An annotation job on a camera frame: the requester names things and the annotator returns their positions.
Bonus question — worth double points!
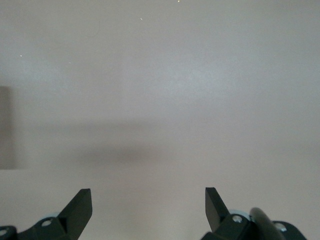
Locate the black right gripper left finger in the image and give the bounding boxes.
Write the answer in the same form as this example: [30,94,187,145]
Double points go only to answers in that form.
[0,188,93,240]

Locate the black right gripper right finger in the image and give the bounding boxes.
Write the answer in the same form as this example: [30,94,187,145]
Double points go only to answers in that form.
[201,186,307,240]

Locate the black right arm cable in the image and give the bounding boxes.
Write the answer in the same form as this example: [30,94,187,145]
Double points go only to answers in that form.
[249,206,287,240]

